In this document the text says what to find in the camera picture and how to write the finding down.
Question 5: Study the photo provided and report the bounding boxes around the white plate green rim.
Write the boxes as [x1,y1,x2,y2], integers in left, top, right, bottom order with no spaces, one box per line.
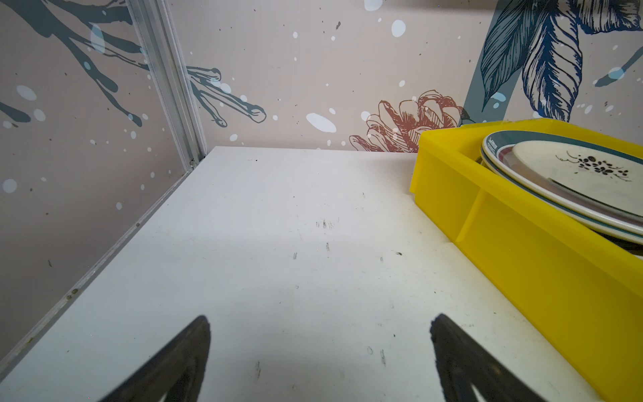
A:
[481,130,642,237]

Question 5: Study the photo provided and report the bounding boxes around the aluminium frame corner post left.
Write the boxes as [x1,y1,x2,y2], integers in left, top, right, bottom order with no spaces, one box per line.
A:
[127,0,207,173]

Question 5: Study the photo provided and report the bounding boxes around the yellow plastic bin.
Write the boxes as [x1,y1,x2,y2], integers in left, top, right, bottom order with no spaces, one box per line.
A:
[410,119,642,401]

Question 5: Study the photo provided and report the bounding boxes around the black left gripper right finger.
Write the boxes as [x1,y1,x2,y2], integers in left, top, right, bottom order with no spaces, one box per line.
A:
[430,314,543,401]

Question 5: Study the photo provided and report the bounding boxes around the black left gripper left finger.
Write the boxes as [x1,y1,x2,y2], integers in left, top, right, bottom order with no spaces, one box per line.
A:
[102,315,211,401]

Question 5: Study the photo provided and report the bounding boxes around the white plate red Chinese characters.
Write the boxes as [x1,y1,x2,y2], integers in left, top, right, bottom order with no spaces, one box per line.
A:
[480,152,642,249]

